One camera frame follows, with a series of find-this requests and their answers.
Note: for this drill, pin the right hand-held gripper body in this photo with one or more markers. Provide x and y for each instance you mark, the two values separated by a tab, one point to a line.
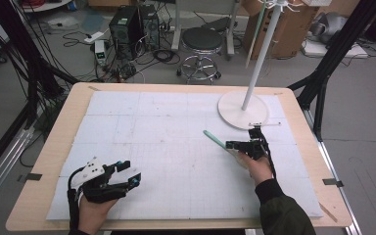
253	147

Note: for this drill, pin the white grid foam mat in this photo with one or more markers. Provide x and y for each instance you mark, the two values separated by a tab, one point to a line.
143	107

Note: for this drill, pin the large black computer tower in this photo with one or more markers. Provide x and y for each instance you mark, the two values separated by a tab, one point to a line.
124	32

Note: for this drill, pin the person's right hand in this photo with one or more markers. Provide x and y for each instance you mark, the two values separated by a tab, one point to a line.
259	169

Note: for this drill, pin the white device with display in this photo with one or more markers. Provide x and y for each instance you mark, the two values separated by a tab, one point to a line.
100	52

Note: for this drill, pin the white flat board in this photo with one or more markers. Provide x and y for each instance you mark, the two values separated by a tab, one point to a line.
319	50

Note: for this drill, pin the white hook stand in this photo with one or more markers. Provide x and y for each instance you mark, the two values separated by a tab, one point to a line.
241	114

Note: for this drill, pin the short brown tape strip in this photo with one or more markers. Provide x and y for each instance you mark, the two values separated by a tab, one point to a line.
94	88

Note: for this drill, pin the black tape strip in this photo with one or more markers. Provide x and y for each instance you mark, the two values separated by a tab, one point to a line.
333	182
32	177

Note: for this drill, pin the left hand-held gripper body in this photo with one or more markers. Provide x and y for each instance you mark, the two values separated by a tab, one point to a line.
98	189

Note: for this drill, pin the silver grey appliance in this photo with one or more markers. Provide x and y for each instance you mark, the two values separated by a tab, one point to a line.
328	26

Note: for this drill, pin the black metal frame stand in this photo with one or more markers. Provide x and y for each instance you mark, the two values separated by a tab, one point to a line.
26	49
336	49

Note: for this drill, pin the slim black computer tower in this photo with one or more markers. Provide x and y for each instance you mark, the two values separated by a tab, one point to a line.
150	26

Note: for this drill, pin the black round stool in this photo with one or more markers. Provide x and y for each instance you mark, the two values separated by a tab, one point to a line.
201	38

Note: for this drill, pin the white table leg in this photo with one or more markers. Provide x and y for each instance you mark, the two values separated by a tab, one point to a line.
231	32
176	26

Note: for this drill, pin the aluminium rail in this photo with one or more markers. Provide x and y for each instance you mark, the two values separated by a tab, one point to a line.
339	192
3	169

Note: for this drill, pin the brown cardboard box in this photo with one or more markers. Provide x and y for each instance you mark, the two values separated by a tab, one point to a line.
293	36

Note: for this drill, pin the long brown tape strip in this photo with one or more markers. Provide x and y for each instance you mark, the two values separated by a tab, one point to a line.
328	212

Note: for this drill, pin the person's left hand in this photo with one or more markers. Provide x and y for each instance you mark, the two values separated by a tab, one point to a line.
94	215

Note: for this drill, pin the white power strip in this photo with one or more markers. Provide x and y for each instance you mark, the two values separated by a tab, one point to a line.
94	37

